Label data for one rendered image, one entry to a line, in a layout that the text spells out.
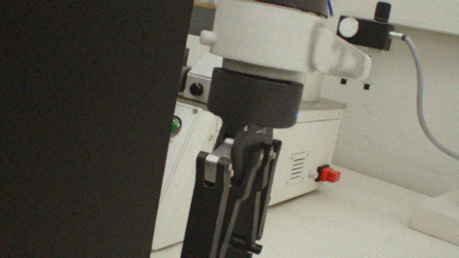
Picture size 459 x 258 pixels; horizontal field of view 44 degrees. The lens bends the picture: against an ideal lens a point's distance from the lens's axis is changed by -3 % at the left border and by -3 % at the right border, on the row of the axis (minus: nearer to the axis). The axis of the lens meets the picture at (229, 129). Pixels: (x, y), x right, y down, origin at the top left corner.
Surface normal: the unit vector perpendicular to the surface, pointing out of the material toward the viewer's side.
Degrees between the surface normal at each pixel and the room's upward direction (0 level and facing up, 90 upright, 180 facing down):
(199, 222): 87
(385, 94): 90
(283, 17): 90
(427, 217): 90
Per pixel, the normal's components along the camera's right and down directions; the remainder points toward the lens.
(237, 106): -0.36, 0.10
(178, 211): 0.83, 0.25
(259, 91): 0.02, 0.18
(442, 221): -0.63, 0.02
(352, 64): 0.34, 0.26
